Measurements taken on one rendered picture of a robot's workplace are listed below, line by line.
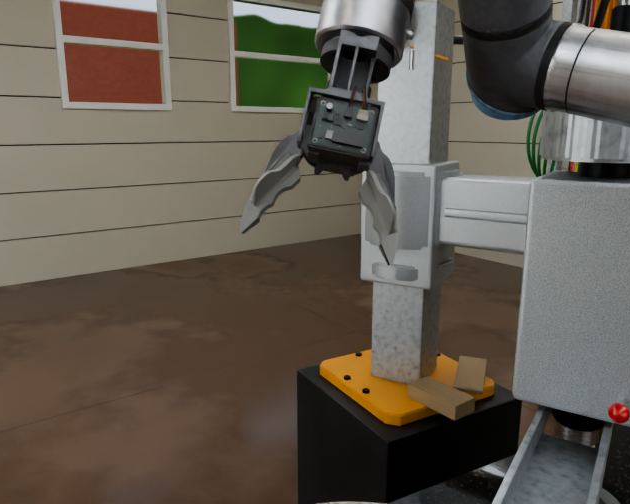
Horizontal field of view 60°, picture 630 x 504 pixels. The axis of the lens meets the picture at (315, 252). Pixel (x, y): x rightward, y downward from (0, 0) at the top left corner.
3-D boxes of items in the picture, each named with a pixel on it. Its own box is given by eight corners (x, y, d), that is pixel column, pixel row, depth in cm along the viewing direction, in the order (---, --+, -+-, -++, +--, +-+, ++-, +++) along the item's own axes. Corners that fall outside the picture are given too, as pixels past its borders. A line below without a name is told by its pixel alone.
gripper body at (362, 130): (291, 147, 49) (320, 21, 50) (295, 172, 57) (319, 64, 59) (375, 165, 49) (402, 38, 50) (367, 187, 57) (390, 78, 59)
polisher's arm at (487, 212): (342, 242, 191) (343, 169, 185) (388, 228, 218) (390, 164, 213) (573, 274, 149) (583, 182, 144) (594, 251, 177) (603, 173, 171)
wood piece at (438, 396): (407, 396, 187) (407, 383, 186) (427, 388, 193) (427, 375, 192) (454, 421, 171) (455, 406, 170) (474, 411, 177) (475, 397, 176)
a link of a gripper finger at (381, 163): (366, 220, 54) (331, 142, 55) (365, 223, 56) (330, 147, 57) (410, 201, 54) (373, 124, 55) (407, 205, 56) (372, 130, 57)
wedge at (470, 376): (459, 367, 210) (459, 355, 209) (486, 371, 207) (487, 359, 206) (452, 390, 192) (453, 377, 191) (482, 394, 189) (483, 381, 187)
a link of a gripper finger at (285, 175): (213, 201, 50) (289, 135, 51) (224, 213, 56) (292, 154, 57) (235, 226, 50) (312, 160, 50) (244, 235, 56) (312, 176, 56)
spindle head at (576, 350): (544, 350, 135) (562, 165, 125) (648, 370, 123) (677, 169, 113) (509, 413, 105) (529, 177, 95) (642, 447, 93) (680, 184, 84)
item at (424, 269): (341, 272, 204) (342, 160, 195) (414, 261, 221) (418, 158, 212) (399, 296, 175) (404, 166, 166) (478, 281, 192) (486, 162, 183)
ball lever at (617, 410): (610, 404, 96) (612, 387, 95) (631, 408, 94) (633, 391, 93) (605, 423, 90) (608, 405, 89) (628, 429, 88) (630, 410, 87)
